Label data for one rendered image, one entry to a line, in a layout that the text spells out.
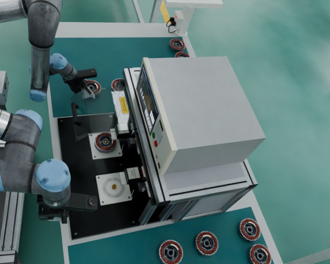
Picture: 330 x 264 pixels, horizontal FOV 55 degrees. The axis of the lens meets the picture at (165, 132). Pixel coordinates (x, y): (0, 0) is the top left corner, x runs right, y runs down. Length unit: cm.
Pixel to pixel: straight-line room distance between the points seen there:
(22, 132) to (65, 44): 133
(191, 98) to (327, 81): 301
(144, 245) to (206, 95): 74
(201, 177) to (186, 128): 25
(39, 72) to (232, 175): 93
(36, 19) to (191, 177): 84
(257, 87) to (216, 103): 222
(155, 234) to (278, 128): 202
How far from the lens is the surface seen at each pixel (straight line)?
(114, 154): 164
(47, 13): 132
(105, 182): 157
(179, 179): 126
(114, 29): 230
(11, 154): 85
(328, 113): 376
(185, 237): 159
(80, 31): 225
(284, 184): 294
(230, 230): 168
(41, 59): 142
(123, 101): 147
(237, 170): 138
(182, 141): 111
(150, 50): 221
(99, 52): 212
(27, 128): 88
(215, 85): 132
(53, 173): 79
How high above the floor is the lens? 222
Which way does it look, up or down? 55 degrees down
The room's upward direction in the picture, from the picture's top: 24 degrees clockwise
